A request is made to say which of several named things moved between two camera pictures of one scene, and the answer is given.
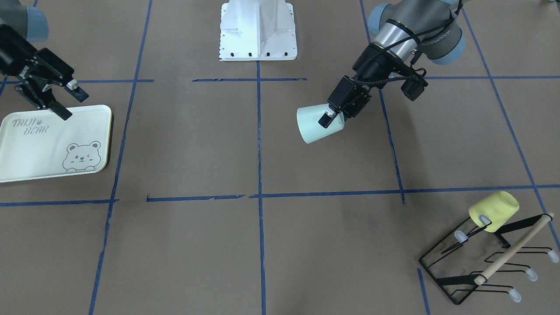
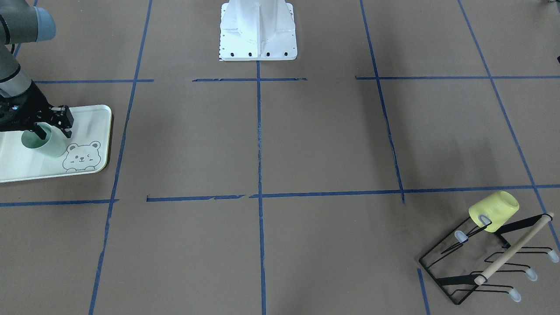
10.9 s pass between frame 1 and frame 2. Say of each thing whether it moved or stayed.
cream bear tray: stayed
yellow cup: stayed
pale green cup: moved
